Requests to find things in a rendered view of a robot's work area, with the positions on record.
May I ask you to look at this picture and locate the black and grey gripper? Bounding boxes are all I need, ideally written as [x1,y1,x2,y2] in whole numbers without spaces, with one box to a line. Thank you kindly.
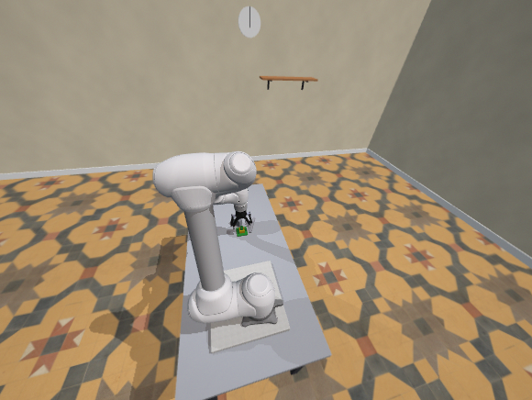
[230,210,252,232]

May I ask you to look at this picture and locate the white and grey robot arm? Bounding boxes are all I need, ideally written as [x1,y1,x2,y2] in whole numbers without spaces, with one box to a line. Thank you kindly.
[152,151,283,328]

